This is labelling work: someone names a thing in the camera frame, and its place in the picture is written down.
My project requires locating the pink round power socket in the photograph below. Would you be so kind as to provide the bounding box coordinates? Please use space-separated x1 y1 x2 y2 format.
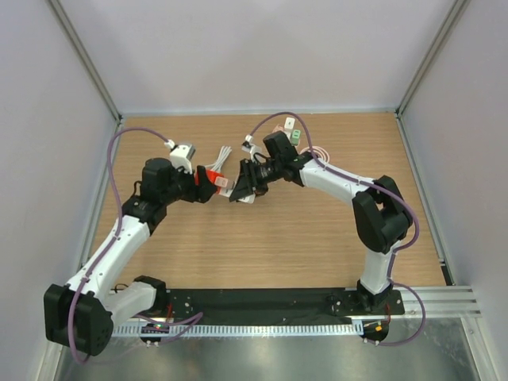
299 146 330 163

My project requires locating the left aluminium frame post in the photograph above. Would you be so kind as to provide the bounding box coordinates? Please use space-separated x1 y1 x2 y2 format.
44 0 123 120

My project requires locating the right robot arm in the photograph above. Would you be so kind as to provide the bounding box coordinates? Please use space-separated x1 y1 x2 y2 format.
229 131 414 314

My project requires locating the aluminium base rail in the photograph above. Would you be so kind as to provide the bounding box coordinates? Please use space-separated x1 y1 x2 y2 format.
395 286 482 318

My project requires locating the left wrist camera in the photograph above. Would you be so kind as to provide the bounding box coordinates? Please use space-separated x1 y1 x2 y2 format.
169 144 196 173

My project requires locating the pink small charger plug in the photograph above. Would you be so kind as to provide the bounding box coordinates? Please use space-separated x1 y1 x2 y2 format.
214 176 231 188

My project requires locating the aluminium frame post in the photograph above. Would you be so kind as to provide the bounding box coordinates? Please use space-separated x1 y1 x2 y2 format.
44 0 123 120
395 0 469 116

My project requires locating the red cube socket adapter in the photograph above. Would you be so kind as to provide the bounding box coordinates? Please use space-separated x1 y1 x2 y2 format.
194 169 225 187

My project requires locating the white slotted cable duct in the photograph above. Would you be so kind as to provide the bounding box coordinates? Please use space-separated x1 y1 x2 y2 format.
112 321 364 339

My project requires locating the white power strip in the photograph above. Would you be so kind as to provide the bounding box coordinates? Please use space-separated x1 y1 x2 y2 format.
217 187 256 204

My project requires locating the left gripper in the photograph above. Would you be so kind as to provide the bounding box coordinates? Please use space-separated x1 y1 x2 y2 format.
160 161 217 206

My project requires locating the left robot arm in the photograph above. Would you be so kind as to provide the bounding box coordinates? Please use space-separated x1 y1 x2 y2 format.
43 158 217 356

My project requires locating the green dual usb charger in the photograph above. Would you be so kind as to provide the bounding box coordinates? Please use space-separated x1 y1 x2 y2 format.
291 129 301 146

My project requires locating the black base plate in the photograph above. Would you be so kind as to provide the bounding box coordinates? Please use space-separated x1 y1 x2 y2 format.
166 287 405 326

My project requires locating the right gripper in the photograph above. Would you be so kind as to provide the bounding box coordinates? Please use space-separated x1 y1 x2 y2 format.
230 160 282 204

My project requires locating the white power strip cord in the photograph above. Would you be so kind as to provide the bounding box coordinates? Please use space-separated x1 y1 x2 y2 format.
204 145 233 172

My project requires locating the right aluminium frame post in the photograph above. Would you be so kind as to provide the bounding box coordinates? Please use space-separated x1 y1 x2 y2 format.
395 0 469 116

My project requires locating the tall white charger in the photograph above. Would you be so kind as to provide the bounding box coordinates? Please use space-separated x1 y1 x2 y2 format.
283 117 295 130

